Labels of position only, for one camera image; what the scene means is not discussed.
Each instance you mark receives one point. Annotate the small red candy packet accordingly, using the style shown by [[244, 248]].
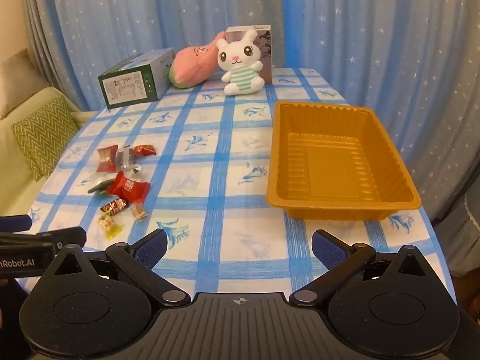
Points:
[[145, 150]]

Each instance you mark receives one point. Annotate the blue checked tablecloth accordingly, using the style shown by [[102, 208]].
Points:
[[225, 157]]

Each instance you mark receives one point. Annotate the grey printed box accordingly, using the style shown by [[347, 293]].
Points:
[[264, 45]]

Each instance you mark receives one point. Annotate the yellow green candy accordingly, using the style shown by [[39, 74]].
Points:
[[108, 224]]

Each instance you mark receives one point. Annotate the green brown candy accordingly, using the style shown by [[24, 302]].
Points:
[[99, 187]]

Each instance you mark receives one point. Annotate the blue star curtain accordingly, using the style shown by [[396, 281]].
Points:
[[356, 26]]

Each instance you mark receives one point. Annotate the green zigzag cushion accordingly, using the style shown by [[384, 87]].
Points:
[[41, 131]]

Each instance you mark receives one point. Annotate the red gold label snack packet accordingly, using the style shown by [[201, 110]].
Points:
[[107, 159]]

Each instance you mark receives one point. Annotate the pink plush carrot toy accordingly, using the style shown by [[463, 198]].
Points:
[[195, 65]]

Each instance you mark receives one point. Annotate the large red white-print snack packet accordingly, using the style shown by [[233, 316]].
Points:
[[129, 187]]

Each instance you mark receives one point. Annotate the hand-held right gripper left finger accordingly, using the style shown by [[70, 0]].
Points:
[[152, 249]]

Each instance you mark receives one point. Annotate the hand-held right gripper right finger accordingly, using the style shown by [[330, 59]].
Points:
[[329, 249]]

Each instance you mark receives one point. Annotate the white rabbit plush toy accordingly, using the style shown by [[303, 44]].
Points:
[[240, 54]]

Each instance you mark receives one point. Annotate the clear tan candy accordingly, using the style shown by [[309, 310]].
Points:
[[138, 212]]

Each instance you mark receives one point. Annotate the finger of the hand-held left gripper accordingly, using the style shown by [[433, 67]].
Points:
[[63, 237], [15, 223]]

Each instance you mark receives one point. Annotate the brown red candy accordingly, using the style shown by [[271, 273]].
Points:
[[114, 205]]

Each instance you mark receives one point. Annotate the clear sesame bar packet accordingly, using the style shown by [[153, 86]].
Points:
[[125, 157]]

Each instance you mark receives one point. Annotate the green cardboard box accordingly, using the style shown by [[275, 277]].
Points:
[[127, 86]]

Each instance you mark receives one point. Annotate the beige cushion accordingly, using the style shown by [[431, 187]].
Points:
[[18, 78]]

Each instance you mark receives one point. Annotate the golden plastic tray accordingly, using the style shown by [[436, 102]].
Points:
[[337, 172]]

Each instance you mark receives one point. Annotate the light green sofa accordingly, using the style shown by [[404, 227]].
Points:
[[11, 165]]

